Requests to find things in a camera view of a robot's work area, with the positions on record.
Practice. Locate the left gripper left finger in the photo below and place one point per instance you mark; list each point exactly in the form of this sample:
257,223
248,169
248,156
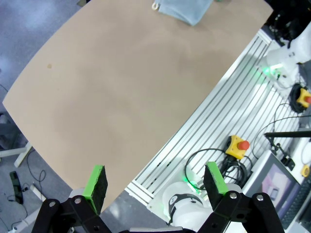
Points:
96,191

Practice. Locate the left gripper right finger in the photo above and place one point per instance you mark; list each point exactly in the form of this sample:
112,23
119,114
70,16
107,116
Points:
213,189

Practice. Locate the light blue terry towel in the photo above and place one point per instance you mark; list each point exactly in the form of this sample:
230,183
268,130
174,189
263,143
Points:
187,9

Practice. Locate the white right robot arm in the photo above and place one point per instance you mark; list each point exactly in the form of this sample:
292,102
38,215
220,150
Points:
283,57

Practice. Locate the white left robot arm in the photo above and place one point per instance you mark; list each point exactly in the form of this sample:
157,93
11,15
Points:
181,197

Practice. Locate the yellow red emergency stop button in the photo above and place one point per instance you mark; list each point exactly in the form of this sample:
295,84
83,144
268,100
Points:
236,146
305,97

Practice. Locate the white power strip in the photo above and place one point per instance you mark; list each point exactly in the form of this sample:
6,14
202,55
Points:
37,193

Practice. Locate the gray framed monitor screen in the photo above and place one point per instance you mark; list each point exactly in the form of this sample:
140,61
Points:
277,187

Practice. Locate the small black clamp device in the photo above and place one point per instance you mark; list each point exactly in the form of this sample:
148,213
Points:
288,163

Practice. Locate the black flat floor device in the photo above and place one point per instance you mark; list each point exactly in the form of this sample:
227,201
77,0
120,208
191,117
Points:
16,187

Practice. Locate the white table leg foot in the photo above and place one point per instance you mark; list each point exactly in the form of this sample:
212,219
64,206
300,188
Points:
17,154

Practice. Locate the black keyboard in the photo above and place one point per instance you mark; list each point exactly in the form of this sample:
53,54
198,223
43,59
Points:
300,206

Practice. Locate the black horizontal stand bar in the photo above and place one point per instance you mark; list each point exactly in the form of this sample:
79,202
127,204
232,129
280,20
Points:
289,134

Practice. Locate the small yellow round object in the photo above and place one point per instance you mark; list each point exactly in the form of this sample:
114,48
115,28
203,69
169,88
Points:
305,171

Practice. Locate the slotted aluminium base plate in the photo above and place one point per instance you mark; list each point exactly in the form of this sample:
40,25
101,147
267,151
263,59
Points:
218,109

